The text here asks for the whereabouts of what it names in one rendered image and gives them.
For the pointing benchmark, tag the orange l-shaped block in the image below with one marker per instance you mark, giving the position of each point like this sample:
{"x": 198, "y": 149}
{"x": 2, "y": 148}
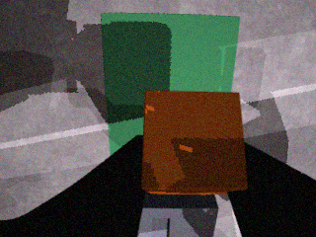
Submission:
{"x": 192, "y": 143}

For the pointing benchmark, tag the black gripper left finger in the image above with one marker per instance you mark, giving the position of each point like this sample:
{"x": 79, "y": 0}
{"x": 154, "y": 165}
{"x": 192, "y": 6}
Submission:
{"x": 107, "y": 202}

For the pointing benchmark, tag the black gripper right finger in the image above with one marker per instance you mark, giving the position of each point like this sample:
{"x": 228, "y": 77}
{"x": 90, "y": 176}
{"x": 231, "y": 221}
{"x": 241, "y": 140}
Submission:
{"x": 279, "y": 202}

